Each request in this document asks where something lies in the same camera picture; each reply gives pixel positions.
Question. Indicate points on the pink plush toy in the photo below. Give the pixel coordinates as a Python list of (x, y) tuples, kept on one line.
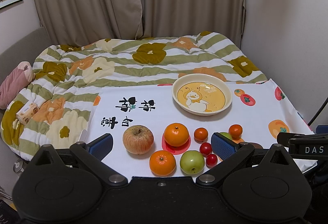
[(18, 79)]

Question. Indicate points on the grey headboard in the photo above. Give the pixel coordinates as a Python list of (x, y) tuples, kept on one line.
[(26, 49)]

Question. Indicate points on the large orange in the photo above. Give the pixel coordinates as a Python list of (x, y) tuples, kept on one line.
[(176, 134)]

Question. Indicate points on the large green apple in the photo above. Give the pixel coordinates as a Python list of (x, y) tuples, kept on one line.
[(192, 162)]

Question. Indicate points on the brown kiwi fruit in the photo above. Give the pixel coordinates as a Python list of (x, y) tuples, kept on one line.
[(256, 145)]

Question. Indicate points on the red yellow apple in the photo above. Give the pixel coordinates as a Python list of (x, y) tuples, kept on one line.
[(138, 139)]

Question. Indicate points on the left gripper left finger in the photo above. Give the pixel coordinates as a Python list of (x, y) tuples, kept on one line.
[(90, 156)]

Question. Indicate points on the cream duck plate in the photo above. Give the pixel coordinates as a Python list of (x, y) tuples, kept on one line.
[(201, 94)]

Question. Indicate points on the white printed tablecloth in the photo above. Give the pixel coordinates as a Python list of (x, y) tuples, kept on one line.
[(258, 110)]

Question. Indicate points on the small green apple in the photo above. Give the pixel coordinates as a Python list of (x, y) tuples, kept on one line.
[(227, 135)]

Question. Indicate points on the orange mandarin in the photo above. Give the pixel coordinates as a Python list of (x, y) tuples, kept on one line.
[(162, 163)]

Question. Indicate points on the red cherry tomato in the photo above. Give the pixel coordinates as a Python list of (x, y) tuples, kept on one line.
[(205, 149), (211, 160)]

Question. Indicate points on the floral striped quilt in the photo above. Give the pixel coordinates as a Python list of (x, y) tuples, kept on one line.
[(68, 80)]

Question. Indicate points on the small orange tangerine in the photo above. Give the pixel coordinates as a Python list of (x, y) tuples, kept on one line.
[(200, 134), (235, 131)]

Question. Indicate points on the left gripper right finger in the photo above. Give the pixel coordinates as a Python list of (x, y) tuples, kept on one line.
[(233, 156)]

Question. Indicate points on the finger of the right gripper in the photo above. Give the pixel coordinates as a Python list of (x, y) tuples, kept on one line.
[(288, 137)]

